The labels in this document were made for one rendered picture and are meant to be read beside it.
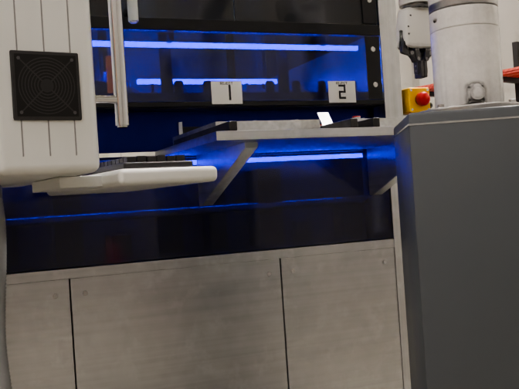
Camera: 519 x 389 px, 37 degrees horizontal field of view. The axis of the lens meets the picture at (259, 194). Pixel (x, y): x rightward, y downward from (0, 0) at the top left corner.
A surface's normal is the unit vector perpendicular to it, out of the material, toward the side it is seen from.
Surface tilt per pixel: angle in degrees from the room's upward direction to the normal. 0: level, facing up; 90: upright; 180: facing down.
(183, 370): 90
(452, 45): 90
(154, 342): 90
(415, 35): 93
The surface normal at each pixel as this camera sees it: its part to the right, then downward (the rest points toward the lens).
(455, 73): -0.61, 0.04
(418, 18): 0.32, -0.03
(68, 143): 0.52, -0.04
